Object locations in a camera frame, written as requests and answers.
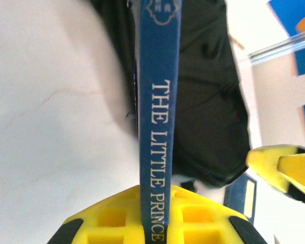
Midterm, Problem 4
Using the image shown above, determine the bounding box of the dark blue Chinese classics book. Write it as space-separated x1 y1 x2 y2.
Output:
223 174 258 226

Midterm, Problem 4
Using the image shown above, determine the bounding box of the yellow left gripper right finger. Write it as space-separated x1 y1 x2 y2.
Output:
167 185 267 244

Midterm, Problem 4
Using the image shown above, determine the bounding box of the aluminium side rail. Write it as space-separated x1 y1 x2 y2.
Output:
248 27 305 64

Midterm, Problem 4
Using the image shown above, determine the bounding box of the black backpack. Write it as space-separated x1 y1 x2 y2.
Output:
88 0 252 189

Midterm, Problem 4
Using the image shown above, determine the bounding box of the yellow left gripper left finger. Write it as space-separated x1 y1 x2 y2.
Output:
47 185 146 244

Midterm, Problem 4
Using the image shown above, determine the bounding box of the blue Little Prince book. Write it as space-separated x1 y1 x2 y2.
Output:
127 0 183 244

